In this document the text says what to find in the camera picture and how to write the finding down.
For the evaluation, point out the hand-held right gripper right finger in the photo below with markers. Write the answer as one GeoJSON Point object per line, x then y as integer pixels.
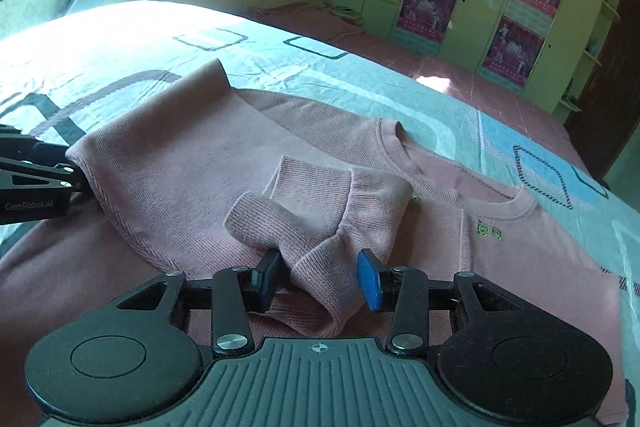
{"type": "Point", "coordinates": [369, 279]}

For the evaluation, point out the pale corner shelf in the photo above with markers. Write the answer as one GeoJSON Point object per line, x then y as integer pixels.
{"type": "Point", "coordinates": [592, 49]}

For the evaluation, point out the pink knit sweater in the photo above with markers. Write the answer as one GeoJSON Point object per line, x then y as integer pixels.
{"type": "Point", "coordinates": [175, 187]}

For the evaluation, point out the dark wooden door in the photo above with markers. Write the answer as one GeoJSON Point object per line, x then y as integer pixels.
{"type": "Point", "coordinates": [612, 72]}

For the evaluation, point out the stack of books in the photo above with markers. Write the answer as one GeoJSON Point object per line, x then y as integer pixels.
{"type": "Point", "coordinates": [346, 14]}

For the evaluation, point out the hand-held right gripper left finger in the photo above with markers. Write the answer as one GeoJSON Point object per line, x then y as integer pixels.
{"type": "Point", "coordinates": [270, 279]}

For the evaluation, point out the patterned light blue bedsheet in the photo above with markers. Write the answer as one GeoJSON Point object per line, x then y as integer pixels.
{"type": "Point", "coordinates": [150, 32]}

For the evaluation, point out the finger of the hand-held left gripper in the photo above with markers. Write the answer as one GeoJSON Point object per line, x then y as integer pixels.
{"type": "Point", "coordinates": [75, 182]}
{"type": "Point", "coordinates": [30, 149]}

